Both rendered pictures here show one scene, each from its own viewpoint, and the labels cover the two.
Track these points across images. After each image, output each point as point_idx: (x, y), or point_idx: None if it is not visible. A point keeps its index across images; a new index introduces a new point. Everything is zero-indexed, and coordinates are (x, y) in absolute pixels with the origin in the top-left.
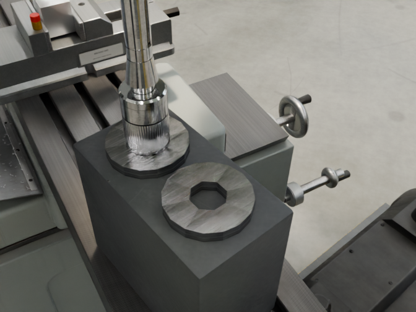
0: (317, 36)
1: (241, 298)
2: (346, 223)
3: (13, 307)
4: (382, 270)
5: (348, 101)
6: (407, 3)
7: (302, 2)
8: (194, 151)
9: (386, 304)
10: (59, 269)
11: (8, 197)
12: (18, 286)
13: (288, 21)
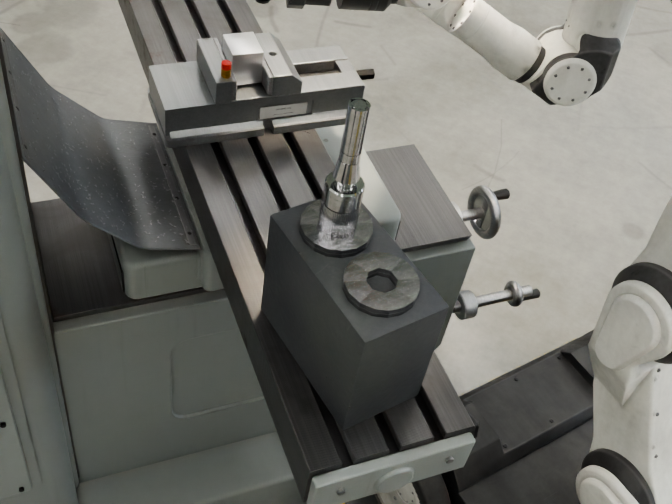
0: None
1: (392, 372)
2: (531, 359)
3: (131, 366)
4: (545, 406)
5: (572, 197)
6: None
7: None
8: (374, 240)
9: (541, 442)
10: (189, 335)
11: (167, 246)
12: (144, 344)
13: None
